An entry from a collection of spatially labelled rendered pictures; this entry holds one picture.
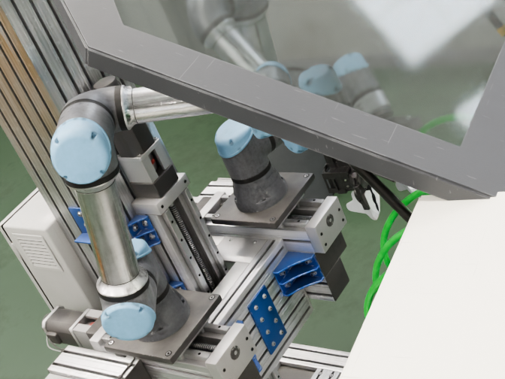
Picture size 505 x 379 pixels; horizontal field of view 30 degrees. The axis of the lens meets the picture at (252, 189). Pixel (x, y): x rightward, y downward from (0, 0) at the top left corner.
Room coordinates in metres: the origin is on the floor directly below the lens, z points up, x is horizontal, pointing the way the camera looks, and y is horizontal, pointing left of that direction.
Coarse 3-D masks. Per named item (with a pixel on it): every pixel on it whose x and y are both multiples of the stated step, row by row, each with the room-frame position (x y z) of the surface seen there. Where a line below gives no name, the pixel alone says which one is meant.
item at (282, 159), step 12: (276, 156) 3.72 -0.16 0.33; (288, 156) 3.70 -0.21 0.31; (300, 156) 3.70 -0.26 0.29; (312, 156) 3.72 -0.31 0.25; (276, 168) 3.74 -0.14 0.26; (288, 168) 3.72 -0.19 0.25; (300, 168) 3.71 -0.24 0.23; (312, 168) 3.72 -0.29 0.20; (312, 192) 3.72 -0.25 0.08; (324, 192) 3.73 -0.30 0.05
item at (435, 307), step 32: (416, 224) 1.12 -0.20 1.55; (448, 224) 1.09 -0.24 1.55; (480, 224) 1.06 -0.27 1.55; (416, 256) 1.05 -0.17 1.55; (448, 256) 1.02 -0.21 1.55; (480, 256) 0.99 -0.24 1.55; (384, 288) 1.02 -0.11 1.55; (416, 288) 0.99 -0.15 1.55; (448, 288) 0.96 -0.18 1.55; (480, 288) 0.94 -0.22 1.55; (384, 320) 0.96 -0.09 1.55; (416, 320) 0.93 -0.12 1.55; (448, 320) 0.91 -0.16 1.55; (480, 320) 0.88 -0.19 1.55; (352, 352) 0.92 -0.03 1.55; (384, 352) 0.90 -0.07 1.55; (416, 352) 0.88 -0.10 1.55; (448, 352) 0.85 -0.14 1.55; (480, 352) 0.83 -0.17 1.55
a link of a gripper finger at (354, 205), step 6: (366, 192) 1.64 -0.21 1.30; (354, 198) 1.65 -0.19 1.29; (366, 198) 1.63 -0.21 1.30; (348, 204) 1.67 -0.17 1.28; (354, 204) 1.66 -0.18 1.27; (360, 204) 1.65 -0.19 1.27; (372, 204) 1.64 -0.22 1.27; (354, 210) 1.66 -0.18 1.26; (360, 210) 1.65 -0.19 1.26; (366, 210) 1.63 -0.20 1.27; (372, 210) 1.63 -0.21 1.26; (372, 216) 1.64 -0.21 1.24
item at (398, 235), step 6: (396, 234) 1.44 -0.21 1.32; (402, 234) 1.43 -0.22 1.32; (390, 240) 1.45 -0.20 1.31; (396, 240) 1.44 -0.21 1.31; (384, 246) 1.46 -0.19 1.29; (390, 246) 1.45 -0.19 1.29; (384, 252) 1.46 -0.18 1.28; (378, 258) 1.47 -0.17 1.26; (378, 264) 1.47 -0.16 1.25; (378, 270) 1.48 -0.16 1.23; (372, 276) 1.49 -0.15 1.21; (378, 276) 1.48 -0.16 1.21
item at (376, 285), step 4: (384, 272) 1.38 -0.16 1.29; (380, 276) 1.39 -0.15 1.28; (376, 280) 1.39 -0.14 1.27; (380, 280) 1.38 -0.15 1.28; (372, 284) 1.40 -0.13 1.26; (376, 284) 1.39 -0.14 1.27; (380, 284) 1.39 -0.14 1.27; (372, 288) 1.40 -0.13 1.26; (376, 288) 1.39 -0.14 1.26; (368, 292) 1.41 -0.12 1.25; (372, 292) 1.40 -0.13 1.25; (368, 296) 1.41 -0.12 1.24; (372, 296) 1.40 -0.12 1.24; (364, 300) 1.42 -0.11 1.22; (368, 300) 1.41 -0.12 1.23; (364, 304) 1.42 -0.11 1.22; (368, 304) 1.41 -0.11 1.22; (364, 308) 1.42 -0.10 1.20; (368, 308) 1.41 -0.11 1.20; (364, 312) 1.42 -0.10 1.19; (364, 316) 1.42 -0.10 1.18
